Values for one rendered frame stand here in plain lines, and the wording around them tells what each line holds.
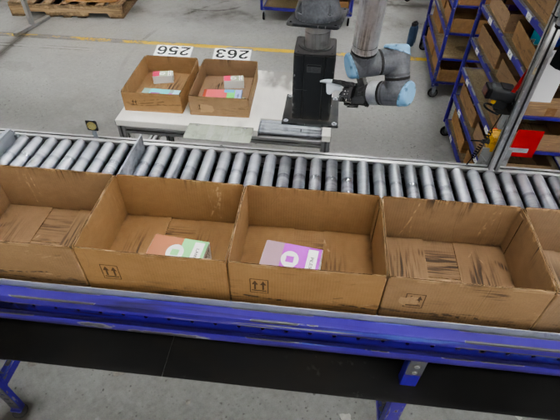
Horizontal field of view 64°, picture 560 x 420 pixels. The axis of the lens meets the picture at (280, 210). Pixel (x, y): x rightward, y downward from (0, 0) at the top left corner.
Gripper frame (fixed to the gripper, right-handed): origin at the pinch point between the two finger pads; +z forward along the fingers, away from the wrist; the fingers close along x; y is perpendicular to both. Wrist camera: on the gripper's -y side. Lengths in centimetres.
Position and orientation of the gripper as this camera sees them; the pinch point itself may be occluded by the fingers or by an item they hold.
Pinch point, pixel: (329, 86)
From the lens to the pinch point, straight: 193.1
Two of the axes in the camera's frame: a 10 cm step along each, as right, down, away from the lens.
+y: -2.6, 9.7, 0.0
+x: 6.2, 1.7, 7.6
